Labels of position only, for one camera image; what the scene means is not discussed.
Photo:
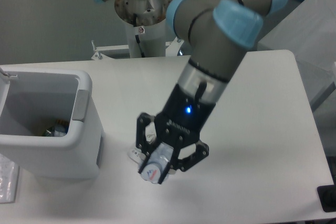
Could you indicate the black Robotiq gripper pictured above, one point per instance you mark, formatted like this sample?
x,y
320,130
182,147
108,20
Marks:
x,y
178,125

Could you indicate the clear crushed plastic bottle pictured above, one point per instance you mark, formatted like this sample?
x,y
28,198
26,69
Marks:
x,y
157,163

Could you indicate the white plastic wrapper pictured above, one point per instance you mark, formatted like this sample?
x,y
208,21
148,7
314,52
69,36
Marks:
x,y
135,154

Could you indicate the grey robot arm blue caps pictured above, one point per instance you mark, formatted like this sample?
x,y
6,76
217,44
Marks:
x,y
220,33

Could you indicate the trash inside bin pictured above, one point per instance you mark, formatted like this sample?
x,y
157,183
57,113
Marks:
x,y
59,129

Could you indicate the white trash can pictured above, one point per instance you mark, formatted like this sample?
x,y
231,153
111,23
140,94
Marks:
x,y
32,99

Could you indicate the black device at table edge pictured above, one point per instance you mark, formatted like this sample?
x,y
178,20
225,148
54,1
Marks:
x,y
327,197

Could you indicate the clear plastic sheet packet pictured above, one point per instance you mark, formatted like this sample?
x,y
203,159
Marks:
x,y
9,180

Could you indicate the white side table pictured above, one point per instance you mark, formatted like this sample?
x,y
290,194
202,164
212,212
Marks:
x,y
309,33

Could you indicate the white pedestal base frame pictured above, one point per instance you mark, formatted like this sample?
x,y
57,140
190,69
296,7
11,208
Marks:
x,y
172,49

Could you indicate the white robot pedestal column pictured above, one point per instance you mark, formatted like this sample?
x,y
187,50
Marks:
x,y
145,23

